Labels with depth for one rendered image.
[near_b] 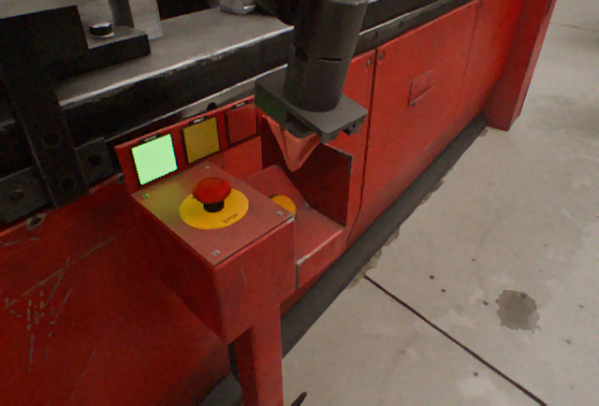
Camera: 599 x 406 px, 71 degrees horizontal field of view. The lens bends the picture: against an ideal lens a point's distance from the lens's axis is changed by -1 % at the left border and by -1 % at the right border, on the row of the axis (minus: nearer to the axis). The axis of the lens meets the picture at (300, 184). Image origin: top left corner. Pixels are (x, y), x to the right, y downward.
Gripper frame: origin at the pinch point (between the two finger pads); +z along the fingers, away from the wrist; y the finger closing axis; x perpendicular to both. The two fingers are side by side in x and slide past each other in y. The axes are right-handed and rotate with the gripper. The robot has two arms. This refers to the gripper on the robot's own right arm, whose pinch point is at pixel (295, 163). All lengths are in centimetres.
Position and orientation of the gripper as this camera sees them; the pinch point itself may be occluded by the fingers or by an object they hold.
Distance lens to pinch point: 48.1
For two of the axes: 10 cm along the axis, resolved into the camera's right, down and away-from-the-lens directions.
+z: -1.8, 7.0, 6.9
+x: -7.0, 4.1, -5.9
